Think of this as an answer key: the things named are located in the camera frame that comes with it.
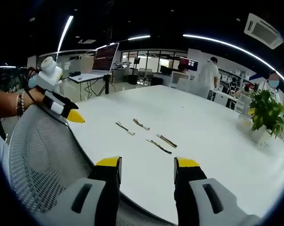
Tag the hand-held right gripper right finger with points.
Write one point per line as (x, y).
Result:
(193, 186)

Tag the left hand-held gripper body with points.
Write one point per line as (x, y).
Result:
(49, 75)

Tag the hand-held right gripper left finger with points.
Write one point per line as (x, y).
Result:
(102, 188)

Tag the person's left hand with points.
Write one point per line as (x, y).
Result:
(35, 95)

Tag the white standing desk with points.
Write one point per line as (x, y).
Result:
(90, 77)

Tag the grey mesh office chair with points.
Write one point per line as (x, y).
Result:
(45, 150)

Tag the long ceiling light strip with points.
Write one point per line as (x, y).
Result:
(65, 33)

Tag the clear plastic container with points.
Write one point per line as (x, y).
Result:
(244, 121)

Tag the white office chair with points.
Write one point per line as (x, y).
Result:
(243, 102)

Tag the short ceiling light strip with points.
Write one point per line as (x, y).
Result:
(139, 37)

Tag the green potted plant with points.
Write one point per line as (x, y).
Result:
(266, 113)

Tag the red monitor screen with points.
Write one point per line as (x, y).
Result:
(188, 64)

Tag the curved ceiling light strip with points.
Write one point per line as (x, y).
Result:
(238, 49)

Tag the ceiling air conditioner unit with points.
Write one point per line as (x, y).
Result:
(263, 29)

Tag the black stand post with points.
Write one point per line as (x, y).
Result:
(107, 83)

